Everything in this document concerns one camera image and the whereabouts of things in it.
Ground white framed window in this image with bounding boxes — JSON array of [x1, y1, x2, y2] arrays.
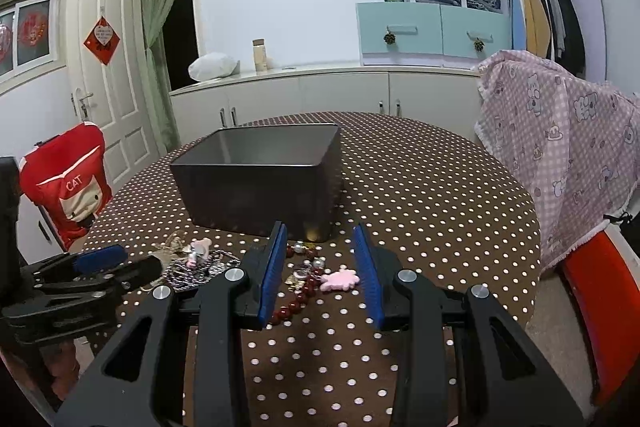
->
[[0, 0, 66, 95]]

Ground teal drawer box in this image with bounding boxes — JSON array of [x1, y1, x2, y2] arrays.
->
[[356, 2, 445, 58], [440, 4, 513, 60]]

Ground patterned cord necklace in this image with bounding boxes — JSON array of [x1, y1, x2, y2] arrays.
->
[[162, 249, 243, 292]]

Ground small pink charm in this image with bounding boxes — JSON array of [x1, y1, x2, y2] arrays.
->
[[186, 238, 212, 269]]

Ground white low cabinet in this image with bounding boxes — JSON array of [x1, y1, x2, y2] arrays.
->
[[169, 66, 483, 148]]

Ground round polka-dot table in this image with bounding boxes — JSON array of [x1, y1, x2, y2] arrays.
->
[[80, 111, 543, 427]]

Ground white plastic bag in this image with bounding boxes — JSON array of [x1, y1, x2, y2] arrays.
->
[[188, 52, 238, 82]]

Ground brown tassel charm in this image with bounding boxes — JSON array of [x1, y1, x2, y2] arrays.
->
[[150, 231, 193, 258]]

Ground white door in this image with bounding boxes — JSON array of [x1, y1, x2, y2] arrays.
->
[[67, 0, 161, 202]]

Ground grey metal box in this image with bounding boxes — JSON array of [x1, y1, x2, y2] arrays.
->
[[170, 123, 343, 243]]

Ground pink hand-shaped charm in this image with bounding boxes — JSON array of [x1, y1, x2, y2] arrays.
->
[[318, 268, 360, 294]]

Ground red diamond door decoration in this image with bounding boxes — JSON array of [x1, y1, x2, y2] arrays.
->
[[83, 17, 122, 66]]

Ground row of hanging clothes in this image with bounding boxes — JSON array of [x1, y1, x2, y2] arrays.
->
[[501, 0, 586, 80]]

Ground dark red bead bracelet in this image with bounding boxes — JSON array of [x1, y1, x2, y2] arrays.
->
[[270, 244, 326, 327]]

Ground silver door handle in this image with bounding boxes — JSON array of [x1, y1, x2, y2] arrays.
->
[[71, 91, 95, 118]]

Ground pink printed blanket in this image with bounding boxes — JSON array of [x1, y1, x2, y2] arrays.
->
[[474, 49, 640, 273]]

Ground green curtain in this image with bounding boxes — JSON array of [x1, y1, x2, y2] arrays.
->
[[140, 0, 193, 152]]

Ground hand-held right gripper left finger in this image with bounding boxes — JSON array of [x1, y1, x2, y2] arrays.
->
[[52, 221, 289, 427]]

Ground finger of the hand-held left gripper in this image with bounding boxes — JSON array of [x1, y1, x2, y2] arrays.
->
[[0, 254, 165, 348], [27, 244, 128, 288]]

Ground red cat bag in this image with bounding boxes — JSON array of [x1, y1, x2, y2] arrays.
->
[[19, 122, 113, 248]]

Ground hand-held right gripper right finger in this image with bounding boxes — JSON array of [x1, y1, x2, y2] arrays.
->
[[351, 223, 586, 427]]

